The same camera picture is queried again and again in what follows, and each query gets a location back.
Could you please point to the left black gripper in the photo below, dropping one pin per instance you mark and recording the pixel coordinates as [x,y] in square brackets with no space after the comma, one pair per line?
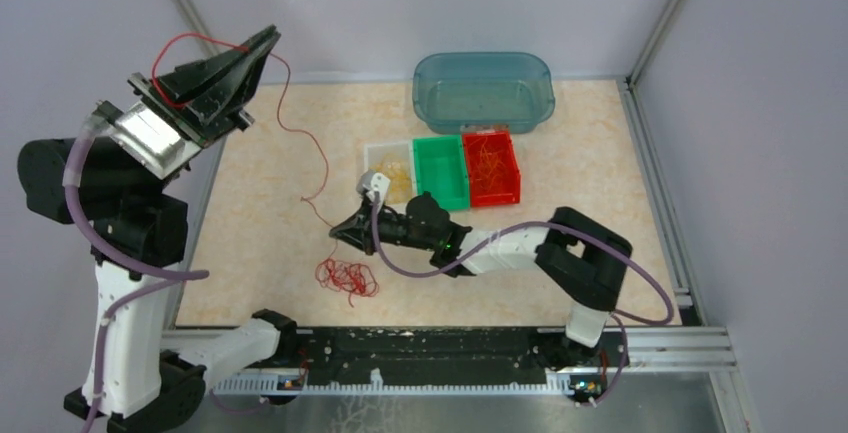
[213,108]

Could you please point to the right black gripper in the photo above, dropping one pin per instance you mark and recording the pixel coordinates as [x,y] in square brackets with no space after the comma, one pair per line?
[358,231]

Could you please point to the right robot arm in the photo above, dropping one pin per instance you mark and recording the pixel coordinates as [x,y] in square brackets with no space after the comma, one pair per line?
[585,259]

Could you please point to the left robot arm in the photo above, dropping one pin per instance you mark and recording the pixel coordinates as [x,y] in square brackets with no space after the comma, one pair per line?
[109,182]

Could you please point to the white plastic bin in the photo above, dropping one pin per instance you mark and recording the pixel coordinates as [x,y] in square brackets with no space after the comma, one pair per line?
[396,161]

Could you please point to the green plastic bin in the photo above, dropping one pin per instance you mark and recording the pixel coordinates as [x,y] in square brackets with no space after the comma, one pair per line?
[441,171]

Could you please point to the red plastic bin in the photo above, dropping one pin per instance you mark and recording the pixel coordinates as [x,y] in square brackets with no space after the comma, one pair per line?
[493,171]

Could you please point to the blue transparent plastic tub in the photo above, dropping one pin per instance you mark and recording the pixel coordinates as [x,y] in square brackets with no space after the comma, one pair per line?
[458,92]

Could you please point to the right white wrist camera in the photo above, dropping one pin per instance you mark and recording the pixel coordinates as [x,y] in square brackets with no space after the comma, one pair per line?
[374,186]

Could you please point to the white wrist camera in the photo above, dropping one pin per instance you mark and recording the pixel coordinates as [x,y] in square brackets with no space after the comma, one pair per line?
[374,186]
[147,137]

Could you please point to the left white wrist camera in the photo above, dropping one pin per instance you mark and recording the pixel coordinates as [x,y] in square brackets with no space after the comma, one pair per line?
[147,137]

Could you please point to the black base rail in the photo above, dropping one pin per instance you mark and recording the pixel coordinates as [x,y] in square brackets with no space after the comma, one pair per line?
[502,361]

